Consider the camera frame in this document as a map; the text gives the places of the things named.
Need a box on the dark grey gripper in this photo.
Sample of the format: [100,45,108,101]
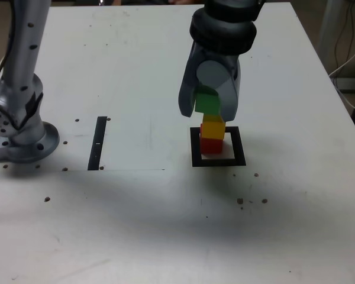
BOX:
[178,40,243,122]

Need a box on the green cube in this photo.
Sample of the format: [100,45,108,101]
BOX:
[194,85,222,115]

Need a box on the yellow cube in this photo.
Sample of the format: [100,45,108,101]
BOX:
[201,114,227,140]

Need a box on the red cube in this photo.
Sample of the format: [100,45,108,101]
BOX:
[199,124,224,155]

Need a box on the black tape square outline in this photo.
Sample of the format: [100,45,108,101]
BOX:
[189,126,247,167]

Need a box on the black tape strip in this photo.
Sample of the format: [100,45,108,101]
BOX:
[87,116,108,172]

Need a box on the white background cable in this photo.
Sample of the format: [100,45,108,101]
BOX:
[328,38,355,113]

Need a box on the black background cable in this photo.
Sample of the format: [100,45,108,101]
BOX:
[333,0,355,70]

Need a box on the white background post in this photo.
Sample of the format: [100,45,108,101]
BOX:
[315,0,340,59]

